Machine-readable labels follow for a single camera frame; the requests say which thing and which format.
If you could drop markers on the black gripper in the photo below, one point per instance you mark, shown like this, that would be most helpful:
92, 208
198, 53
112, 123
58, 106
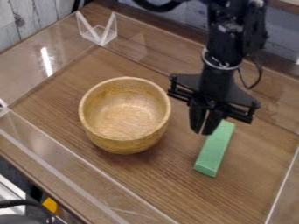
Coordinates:
213, 98

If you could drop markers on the green rectangular block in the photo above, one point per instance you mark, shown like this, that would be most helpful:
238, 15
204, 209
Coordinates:
212, 151

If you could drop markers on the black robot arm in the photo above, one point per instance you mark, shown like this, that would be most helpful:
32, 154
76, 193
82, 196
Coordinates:
236, 36

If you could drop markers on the brown wooden bowl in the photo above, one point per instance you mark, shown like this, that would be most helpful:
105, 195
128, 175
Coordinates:
124, 114

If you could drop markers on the yellow and black device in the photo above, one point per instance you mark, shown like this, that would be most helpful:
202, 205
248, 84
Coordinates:
54, 208

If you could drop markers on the clear acrylic corner bracket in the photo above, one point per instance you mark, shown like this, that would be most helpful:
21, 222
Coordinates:
98, 34

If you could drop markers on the clear acrylic tray wall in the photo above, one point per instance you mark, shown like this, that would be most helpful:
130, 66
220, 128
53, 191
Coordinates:
104, 188

